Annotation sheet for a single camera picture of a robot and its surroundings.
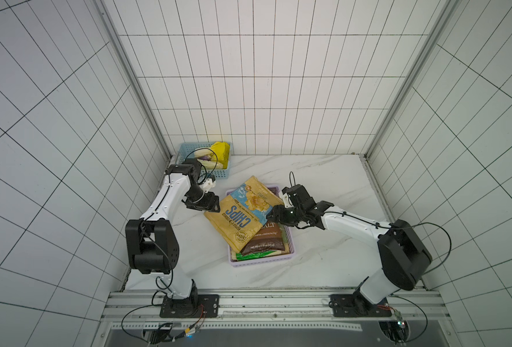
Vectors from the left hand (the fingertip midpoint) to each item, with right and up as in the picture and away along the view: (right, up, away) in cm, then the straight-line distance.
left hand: (206, 211), depth 83 cm
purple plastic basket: (+33, -8, 0) cm, 34 cm away
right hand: (+23, -4, +1) cm, 23 cm away
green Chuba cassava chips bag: (+14, -16, -4) cm, 22 cm away
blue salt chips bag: (+12, -4, +2) cm, 13 cm away
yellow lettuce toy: (+2, +27, +27) cm, 38 cm away
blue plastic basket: (-8, +25, +28) cm, 38 cm away
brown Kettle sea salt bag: (+24, -10, -2) cm, 27 cm away
